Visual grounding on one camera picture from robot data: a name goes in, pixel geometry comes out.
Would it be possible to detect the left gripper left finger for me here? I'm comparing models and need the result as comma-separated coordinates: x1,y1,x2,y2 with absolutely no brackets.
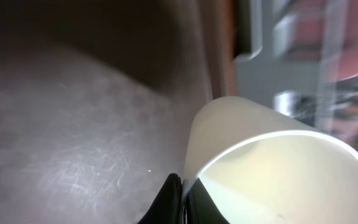
138,173,182,224

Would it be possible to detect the grey dishwasher rack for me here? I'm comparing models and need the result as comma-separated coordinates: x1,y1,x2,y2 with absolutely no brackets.
234,0,358,147

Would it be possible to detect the white bowl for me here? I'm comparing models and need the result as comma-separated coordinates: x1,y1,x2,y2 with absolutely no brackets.
293,0,358,80

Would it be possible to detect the dark brown serving tray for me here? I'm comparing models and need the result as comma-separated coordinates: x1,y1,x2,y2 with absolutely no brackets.
0,0,229,224

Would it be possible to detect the pale green cup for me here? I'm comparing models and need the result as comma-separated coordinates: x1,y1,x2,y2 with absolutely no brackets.
183,96,358,224

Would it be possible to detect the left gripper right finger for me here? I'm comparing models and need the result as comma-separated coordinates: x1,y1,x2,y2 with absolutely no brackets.
185,179,229,224

